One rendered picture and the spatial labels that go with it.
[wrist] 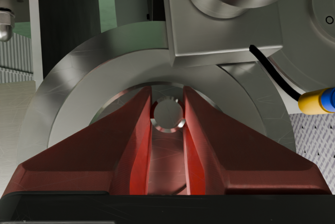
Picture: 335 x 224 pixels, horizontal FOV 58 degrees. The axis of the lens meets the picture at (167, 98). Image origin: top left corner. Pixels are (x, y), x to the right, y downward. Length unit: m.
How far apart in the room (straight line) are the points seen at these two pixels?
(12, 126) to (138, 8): 0.28
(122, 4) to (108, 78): 0.38
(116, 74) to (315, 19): 0.12
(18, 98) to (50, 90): 0.37
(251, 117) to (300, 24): 0.07
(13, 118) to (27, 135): 0.36
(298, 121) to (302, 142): 0.03
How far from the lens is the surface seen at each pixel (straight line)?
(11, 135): 0.54
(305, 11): 0.20
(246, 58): 0.16
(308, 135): 0.39
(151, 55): 0.16
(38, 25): 0.19
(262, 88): 0.17
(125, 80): 0.16
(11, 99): 0.54
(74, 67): 0.17
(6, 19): 0.55
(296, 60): 0.19
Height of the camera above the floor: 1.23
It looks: 5 degrees down
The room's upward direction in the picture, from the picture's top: 174 degrees clockwise
